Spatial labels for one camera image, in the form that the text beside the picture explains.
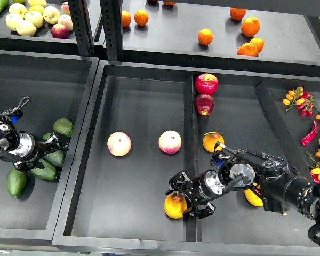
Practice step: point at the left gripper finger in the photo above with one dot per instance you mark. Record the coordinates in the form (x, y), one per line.
(60, 142)
(27, 167)

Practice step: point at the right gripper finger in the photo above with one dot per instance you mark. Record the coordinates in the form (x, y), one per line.
(181, 183)
(200, 211)

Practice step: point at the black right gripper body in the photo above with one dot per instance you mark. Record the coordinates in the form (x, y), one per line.
(204, 188)

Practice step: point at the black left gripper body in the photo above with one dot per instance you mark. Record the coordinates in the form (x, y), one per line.
(28, 150)

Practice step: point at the yellow pear with brown top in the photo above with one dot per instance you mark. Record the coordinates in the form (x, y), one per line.
(175, 205)

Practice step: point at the green avocado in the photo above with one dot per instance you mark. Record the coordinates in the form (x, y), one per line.
(48, 136)
(64, 127)
(15, 182)
(56, 158)
(45, 170)

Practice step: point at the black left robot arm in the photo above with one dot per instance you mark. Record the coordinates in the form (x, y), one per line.
(8, 132)

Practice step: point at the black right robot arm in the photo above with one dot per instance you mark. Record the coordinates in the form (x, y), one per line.
(269, 177)

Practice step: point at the green avocado top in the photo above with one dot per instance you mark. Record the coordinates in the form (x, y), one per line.
(64, 127)

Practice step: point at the yellow pear lower left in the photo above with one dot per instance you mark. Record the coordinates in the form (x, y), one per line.
(254, 197)

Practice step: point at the yellow pear near divider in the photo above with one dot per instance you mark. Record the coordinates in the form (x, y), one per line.
(210, 139)

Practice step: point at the pink yellow apple middle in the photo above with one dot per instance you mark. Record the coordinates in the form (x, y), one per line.
(170, 142)

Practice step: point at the pink yellow apple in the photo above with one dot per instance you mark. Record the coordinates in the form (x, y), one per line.
(119, 144)
(170, 142)

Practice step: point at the black left tray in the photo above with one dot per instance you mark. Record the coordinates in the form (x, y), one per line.
(59, 86)

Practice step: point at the black tray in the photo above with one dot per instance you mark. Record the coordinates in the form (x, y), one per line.
(59, 86)
(116, 204)

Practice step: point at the pink yellow apple left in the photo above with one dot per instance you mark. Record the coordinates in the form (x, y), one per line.
(119, 144)

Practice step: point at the black centre tray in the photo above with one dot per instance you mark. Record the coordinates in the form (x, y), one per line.
(116, 204)

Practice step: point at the dark red apple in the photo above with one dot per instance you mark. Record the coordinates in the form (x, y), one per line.
(204, 104)

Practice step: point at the bright red apple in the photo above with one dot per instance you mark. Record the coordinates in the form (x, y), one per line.
(206, 83)

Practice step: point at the red chili pepper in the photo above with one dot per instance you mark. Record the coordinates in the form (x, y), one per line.
(311, 135)

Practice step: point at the red apple on shelf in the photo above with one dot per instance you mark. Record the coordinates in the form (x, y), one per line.
(59, 31)

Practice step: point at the black upper left shelf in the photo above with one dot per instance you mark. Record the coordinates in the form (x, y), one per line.
(43, 42)

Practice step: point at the pale yellow apple front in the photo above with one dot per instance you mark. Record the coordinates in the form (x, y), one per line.
(26, 28)

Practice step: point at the pale yellow apple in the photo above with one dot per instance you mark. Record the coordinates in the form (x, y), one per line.
(35, 17)
(12, 20)
(51, 15)
(26, 28)
(18, 8)

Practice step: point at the pink peach on shelf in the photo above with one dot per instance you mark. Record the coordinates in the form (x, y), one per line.
(66, 20)

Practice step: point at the red cherry tomato bunch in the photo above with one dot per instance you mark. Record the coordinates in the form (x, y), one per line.
(305, 104)

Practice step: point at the pale yellow apple centre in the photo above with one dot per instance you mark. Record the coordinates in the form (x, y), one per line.
(35, 17)

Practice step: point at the pale yellow apple right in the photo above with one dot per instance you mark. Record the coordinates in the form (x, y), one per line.
(51, 15)

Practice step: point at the pale yellow apple left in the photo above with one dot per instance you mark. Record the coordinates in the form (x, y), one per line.
(12, 20)

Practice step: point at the pale yellow apple top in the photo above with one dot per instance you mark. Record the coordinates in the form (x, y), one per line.
(18, 8)

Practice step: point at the orange on shelf front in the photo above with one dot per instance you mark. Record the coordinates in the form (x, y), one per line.
(248, 49)

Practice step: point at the orange on shelf left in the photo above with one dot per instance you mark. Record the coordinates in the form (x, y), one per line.
(126, 19)

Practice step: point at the orange on shelf centre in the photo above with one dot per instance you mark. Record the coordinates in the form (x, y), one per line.
(205, 37)

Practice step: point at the black shelf post left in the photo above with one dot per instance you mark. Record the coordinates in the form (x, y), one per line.
(82, 28)

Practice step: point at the black shelf post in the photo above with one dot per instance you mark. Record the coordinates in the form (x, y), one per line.
(112, 25)
(82, 28)

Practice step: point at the black shelf post right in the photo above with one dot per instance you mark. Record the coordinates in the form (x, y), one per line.
(112, 25)

